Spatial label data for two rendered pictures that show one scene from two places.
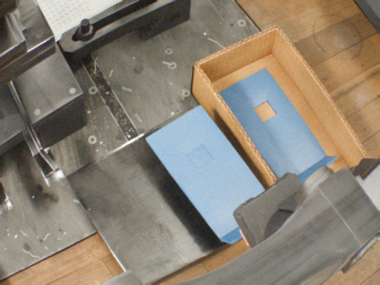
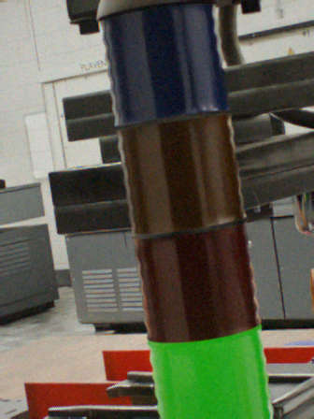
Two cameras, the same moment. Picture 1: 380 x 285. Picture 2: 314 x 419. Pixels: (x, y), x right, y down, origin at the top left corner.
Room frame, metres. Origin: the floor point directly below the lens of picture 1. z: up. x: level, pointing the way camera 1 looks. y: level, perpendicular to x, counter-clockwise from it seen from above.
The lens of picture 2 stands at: (0.99, -0.01, 1.15)
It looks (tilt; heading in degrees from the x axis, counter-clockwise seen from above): 4 degrees down; 160
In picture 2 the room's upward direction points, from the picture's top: 8 degrees counter-clockwise
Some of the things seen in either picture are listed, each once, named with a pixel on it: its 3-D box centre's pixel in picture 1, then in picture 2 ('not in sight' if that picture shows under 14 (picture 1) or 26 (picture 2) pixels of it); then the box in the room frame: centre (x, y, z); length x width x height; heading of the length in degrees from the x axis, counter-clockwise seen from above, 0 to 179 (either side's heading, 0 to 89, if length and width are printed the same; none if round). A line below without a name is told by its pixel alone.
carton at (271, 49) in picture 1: (296, 140); not in sight; (0.40, -0.12, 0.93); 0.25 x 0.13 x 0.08; 36
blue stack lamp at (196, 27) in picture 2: not in sight; (164, 66); (0.66, 0.12, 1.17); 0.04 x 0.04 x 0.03
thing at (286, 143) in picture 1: (279, 126); not in sight; (0.42, -0.10, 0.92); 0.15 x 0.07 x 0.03; 37
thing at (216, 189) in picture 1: (216, 174); not in sight; (0.34, -0.03, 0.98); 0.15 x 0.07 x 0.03; 40
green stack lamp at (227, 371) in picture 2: not in sight; (211, 383); (0.66, 0.12, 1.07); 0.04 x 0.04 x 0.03
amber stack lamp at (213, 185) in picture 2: not in sight; (180, 173); (0.66, 0.12, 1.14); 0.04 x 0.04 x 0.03
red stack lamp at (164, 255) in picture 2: not in sight; (196, 279); (0.66, 0.12, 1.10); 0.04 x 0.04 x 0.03
